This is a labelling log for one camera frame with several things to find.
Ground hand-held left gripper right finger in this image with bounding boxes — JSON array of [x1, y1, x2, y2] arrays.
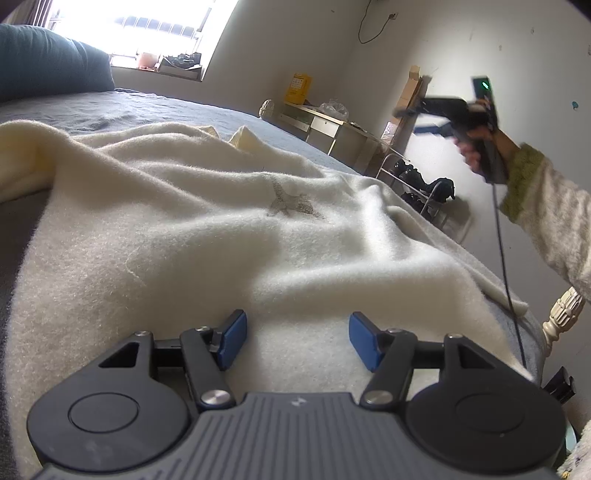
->
[[349, 311, 497, 409]]

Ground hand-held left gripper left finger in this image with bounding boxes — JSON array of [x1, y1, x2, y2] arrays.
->
[[97, 309, 247, 412]]

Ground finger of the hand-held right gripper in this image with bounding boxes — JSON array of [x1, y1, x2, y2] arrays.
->
[[413, 121, 456, 138], [392, 96, 431, 117]]

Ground cream fleece blanket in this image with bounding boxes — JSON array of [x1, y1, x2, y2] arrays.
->
[[0, 119, 530, 480]]

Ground person's right forearm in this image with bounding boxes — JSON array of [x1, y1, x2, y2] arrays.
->
[[496, 129, 591, 303]]

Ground person's right hand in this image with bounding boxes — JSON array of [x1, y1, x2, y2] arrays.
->
[[454, 135, 484, 175]]

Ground brown cardboard sheet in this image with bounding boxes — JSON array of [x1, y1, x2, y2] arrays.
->
[[396, 65, 424, 121]]

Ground black shoe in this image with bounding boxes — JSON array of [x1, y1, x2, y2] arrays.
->
[[416, 177, 456, 202], [392, 159, 424, 184], [401, 191, 435, 219]]

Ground metal shoe rack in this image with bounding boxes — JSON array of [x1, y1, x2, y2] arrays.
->
[[375, 154, 472, 241]]

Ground clear plastic bag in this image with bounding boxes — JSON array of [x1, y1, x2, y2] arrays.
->
[[318, 99, 350, 121]]

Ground beige desk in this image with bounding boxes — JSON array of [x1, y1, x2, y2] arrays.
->
[[276, 102, 394, 175]]

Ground yellow box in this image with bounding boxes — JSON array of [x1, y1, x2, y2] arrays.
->
[[283, 72, 313, 106]]

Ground black clamp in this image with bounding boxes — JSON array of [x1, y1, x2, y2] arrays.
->
[[544, 366, 576, 405]]

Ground white shoe box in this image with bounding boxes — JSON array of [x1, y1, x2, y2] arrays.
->
[[156, 65, 204, 82]]

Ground dark shoes on box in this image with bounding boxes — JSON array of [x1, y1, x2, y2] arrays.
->
[[161, 52, 204, 71]]

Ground person's cream fleece clothing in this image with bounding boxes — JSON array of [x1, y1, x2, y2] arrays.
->
[[556, 415, 591, 480]]

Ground bright window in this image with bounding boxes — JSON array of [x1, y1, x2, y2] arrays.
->
[[48, 0, 242, 70]]

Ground teal pillow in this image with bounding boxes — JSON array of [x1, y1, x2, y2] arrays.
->
[[0, 23, 116, 103]]

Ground thin black wall cable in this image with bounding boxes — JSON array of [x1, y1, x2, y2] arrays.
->
[[359, 0, 398, 45]]

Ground cream footboard post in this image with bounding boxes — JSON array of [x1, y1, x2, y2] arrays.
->
[[542, 286, 583, 357]]

